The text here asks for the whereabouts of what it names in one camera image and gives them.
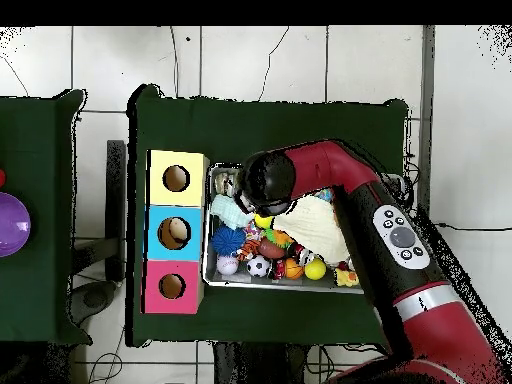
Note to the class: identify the yellow smiley face ball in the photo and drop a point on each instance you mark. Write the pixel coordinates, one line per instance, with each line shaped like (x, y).
(263, 222)

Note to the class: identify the dark green table cloth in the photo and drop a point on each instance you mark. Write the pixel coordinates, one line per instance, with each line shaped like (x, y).
(32, 220)
(260, 132)

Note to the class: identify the small soccer ball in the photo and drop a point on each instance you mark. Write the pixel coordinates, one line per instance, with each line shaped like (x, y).
(259, 266)

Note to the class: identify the striped tiger plush toy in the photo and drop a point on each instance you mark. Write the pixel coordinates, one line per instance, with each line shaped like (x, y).
(248, 250)

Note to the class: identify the small orange basketball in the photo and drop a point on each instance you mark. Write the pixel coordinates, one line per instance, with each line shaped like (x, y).
(294, 270)

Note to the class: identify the black upright panel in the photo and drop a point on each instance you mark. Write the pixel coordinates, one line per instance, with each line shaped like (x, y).
(116, 200)

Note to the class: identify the wooden box with three holes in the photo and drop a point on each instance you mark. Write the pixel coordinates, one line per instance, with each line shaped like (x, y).
(188, 192)

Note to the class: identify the small red ball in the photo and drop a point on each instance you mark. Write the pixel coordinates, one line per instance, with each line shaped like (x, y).
(2, 178)

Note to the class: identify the purple plastic bowl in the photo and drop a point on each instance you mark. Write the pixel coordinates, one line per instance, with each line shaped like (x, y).
(12, 224)

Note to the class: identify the plain yellow ball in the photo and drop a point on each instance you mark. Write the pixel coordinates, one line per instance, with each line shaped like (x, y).
(315, 269)

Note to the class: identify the cream waffle cloth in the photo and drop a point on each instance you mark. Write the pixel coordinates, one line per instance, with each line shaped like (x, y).
(316, 228)

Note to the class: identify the light blue waffle cloth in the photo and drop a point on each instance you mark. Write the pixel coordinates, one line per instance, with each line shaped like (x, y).
(228, 212)

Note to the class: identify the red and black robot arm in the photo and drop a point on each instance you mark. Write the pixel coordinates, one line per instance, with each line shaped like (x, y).
(320, 164)

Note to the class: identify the dark grey floor base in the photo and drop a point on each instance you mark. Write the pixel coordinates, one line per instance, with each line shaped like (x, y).
(94, 298)

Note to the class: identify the small white baseball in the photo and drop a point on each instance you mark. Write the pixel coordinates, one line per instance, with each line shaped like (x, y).
(227, 265)

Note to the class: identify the blue spiky rubber ball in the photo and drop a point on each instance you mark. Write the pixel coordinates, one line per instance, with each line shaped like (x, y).
(228, 240)

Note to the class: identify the small brown football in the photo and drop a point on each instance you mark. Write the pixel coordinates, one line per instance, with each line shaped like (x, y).
(272, 248)

